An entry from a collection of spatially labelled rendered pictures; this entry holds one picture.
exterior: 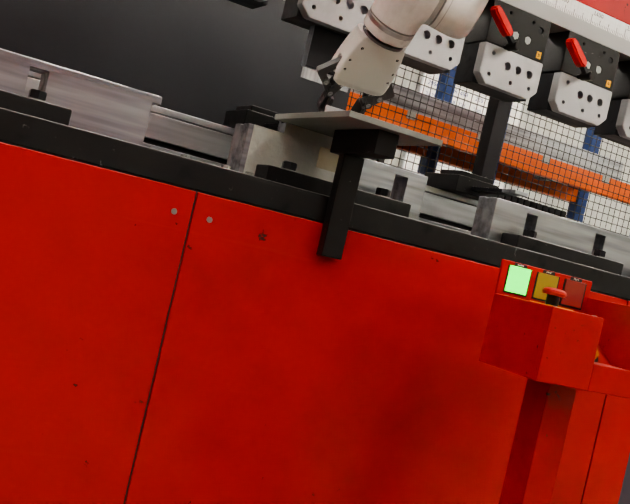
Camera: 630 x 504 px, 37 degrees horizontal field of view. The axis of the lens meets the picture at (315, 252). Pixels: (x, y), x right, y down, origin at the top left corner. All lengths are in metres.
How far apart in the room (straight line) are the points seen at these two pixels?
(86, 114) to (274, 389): 0.54
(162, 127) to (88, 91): 0.34
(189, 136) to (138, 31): 0.36
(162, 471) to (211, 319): 0.25
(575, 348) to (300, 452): 0.49
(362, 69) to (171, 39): 0.70
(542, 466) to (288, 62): 1.14
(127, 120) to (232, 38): 0.70
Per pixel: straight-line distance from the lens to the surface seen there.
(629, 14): 2.16
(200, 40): 2.18
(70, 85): 1.54
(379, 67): 1.56
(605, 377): 1.60
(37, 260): 1.41
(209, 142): 1.88
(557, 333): 1.52
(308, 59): 1.71
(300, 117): 1.58
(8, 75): 1.52
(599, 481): 2.08
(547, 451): 1.62
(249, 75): 2.22
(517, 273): 1.65
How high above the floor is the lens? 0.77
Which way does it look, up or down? level
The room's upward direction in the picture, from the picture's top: 13 degrees clockwise
